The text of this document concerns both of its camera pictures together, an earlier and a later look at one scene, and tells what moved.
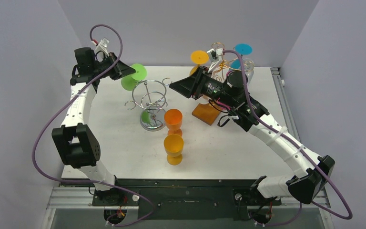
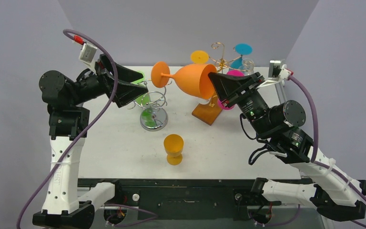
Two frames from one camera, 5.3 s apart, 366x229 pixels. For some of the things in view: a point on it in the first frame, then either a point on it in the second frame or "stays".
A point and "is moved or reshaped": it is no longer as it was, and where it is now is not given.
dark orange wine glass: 173,119 -> 193,79
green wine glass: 129,82 is moved or reshaped
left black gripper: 121,70 -> 125,92
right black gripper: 197,87 -> 241,94
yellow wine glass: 198,57 stays
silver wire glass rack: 149,96 stays
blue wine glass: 242,49 stays
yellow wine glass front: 173,144 stays
